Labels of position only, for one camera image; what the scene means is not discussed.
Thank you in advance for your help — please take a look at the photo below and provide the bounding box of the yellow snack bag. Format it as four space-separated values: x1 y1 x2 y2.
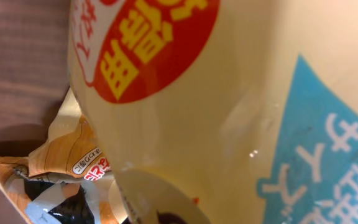
0 0 358 224

